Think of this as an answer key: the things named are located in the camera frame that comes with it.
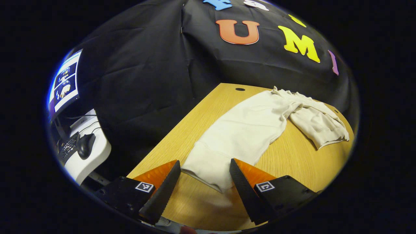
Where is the black computer mouse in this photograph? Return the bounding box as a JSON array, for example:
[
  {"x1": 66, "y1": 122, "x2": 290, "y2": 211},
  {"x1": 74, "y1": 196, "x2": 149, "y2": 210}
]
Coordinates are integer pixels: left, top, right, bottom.
[{"x1": 77, "y1": 133, "x2": 97, "y2": 160}]

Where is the black keyboard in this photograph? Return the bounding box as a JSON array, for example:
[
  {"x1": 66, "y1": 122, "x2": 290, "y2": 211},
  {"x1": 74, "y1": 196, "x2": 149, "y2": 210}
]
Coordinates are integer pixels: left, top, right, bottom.
[{"x1": 57, "y1": 132, "x2": 80, "y2": 165}]

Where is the cream knit sweater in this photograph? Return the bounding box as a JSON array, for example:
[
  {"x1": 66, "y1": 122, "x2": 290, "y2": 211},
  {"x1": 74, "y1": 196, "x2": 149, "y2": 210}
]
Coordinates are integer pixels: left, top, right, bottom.
[{"x1": 181, "y1": 86, "x2": 350, "y2": 194}]

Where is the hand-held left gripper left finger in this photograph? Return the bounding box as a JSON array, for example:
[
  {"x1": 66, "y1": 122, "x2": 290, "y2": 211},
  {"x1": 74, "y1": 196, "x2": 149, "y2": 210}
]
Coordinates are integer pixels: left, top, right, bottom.
[{"x1": 94, "y1": 159, "x2": 182, "y2": 226}]

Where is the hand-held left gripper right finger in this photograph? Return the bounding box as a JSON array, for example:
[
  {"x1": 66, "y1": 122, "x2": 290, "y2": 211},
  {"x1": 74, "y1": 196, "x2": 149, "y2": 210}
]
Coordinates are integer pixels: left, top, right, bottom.
[{"x1": 229, "y1": 158, "x2": 319, "y2": 226}]

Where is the white side desk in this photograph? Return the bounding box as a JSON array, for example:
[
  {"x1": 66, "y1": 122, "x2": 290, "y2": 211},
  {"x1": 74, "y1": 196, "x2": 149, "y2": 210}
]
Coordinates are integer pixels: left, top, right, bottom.
[{"x1": 63, "y1": 109, "x2": 112, "y2": 186}]

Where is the black backdrop cloth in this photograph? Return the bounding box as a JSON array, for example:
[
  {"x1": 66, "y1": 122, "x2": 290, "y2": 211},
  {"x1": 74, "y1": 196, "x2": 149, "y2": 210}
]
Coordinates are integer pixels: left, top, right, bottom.
[{"x1": 75, "y1": 0, "x2": 353, "y2": 182}]

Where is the computer monitor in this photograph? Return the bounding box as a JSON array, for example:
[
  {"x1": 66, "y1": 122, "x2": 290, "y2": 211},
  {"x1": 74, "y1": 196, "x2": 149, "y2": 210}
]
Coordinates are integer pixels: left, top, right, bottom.
[{"x1": 47, "y1": 49, "x2": 84, "y2": 123}]

